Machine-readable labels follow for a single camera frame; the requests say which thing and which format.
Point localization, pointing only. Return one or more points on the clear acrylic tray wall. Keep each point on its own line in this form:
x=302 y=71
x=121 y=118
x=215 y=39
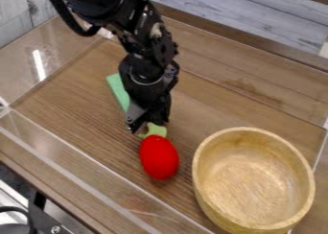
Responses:
x=105 y=200

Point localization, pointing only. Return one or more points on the red plush strawberry toy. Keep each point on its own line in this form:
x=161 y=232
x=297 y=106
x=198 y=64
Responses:
x=159 y=156

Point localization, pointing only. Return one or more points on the black metal table frame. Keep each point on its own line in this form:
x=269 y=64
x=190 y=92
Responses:
x=45 y=223

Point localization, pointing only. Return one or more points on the green rectangular block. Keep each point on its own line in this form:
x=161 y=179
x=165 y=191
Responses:
x=115 y=83

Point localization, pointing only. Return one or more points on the round wooden bowl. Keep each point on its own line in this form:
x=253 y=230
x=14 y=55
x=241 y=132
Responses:
x=253 y=181

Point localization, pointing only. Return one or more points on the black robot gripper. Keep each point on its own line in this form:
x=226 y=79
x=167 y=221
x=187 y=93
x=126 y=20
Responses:
x=149 y=83

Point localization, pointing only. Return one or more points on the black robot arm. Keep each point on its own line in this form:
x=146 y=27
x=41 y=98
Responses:
x=134 y=20

